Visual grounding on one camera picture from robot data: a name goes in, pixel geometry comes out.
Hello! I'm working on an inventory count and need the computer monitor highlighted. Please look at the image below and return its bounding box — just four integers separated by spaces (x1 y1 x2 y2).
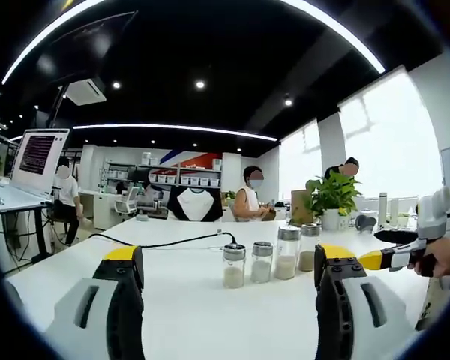
10 127 71 197

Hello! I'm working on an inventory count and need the ceiling air conditioner unit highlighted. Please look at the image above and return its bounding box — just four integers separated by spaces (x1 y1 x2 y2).
64 77 108 107

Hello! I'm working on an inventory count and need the grey curved object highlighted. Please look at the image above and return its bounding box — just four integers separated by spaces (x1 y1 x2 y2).
355 214 379 235

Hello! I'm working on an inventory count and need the tall glass seasoning bottle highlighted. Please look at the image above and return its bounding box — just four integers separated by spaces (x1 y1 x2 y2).
298 223 322 272
274 226 302 281

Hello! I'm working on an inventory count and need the person's right hand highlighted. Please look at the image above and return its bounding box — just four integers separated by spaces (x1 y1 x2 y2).
413 235 450 279

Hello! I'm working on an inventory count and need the black and white shirt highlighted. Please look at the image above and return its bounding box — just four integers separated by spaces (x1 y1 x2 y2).
166 186 224 224

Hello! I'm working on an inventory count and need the green plant in white pot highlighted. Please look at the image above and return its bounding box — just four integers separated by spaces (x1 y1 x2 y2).
305 172 363 231

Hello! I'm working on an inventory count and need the short glass seasoning bottle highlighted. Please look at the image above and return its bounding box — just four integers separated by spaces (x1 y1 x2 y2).
250 241 275 284
222 242 246 290

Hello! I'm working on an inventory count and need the brown cardboard box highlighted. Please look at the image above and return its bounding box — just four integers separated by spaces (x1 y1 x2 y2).
289 190 315 227

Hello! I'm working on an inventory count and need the white thermos bottle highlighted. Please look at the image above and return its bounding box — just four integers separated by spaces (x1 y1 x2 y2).
378 191 389 227

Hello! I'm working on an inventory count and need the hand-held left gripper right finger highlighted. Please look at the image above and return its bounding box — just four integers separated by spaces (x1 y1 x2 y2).
313 242 418 360

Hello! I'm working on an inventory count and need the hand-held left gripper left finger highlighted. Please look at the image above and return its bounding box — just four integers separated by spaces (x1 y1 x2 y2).
43 245 146 360

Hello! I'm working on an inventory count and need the white office chair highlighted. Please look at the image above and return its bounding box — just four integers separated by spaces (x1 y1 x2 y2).
114 185 140 223

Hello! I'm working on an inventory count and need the beige printed bag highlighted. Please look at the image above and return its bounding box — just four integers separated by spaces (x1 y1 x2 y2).
414 276 450 332

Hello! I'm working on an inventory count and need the shelf with white bins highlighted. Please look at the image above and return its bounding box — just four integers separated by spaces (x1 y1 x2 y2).
103 151 224 189

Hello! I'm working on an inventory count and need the white standing desk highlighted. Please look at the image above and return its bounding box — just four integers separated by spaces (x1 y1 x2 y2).
0 178 53 263

